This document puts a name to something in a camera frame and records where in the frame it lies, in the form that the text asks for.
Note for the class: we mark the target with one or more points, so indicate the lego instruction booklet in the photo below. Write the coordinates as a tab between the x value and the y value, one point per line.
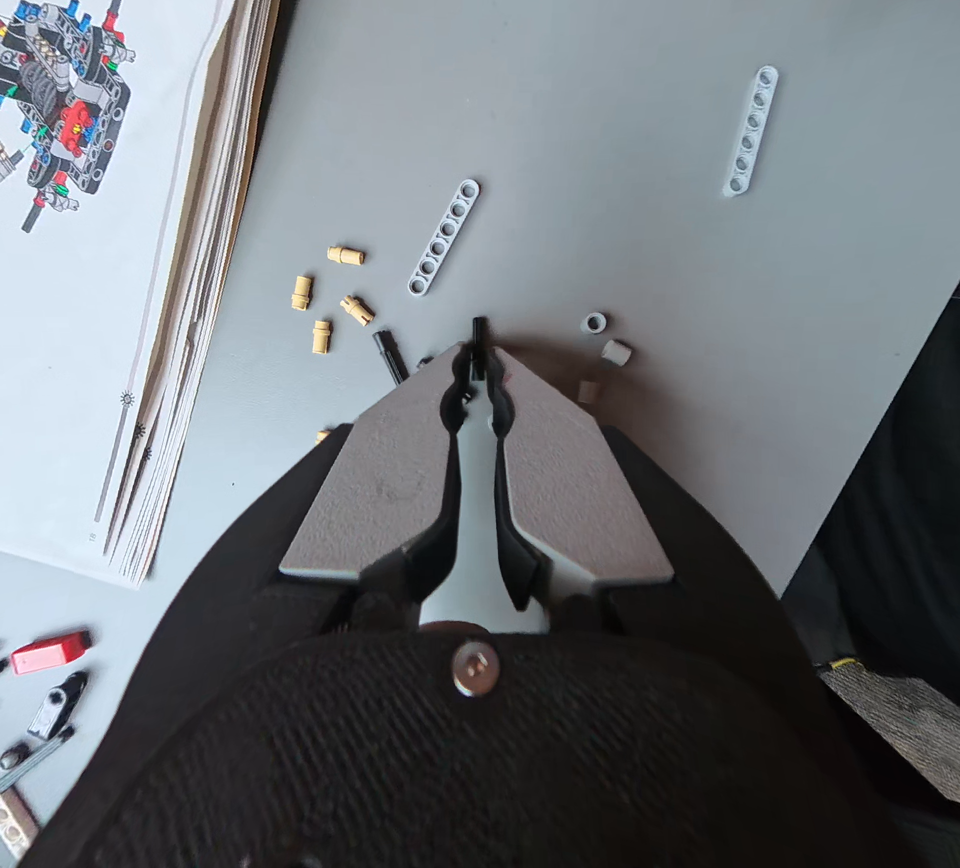
112	358

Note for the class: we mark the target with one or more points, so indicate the light grey lego plate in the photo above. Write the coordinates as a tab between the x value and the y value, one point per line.
15	819

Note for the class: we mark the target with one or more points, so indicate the black lego connector piece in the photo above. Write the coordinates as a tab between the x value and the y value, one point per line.
71	688

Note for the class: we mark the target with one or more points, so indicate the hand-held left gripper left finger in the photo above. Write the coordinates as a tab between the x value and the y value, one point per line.
375	493

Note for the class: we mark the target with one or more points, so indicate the grey lego rod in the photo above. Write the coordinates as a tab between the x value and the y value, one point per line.
37	759

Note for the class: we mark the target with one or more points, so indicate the group of tan lego pins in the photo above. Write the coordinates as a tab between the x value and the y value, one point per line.
345	254

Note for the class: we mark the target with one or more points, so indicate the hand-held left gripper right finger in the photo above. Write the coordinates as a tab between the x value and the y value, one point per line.
577	500

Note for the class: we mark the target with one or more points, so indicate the black lego axle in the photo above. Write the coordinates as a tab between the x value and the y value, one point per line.
479	334

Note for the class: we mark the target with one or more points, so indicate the grey lego beam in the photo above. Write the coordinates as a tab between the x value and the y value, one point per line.
442	243
752	125

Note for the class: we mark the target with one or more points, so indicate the red lego piece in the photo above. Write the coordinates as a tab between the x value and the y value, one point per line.
52	652

